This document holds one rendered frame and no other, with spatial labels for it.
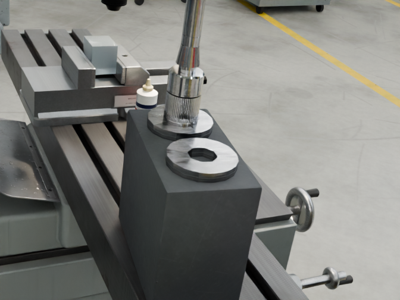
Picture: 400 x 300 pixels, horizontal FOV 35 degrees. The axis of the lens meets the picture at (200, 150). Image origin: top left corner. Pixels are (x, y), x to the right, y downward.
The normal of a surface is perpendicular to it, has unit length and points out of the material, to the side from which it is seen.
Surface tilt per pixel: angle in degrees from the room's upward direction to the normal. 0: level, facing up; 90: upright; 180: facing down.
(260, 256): 0
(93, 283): 90
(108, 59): 90
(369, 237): 0
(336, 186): 0
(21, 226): 90
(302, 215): 90
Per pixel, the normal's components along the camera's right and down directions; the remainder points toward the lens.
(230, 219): 0.30, 0.48
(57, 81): 0.13, -0.87
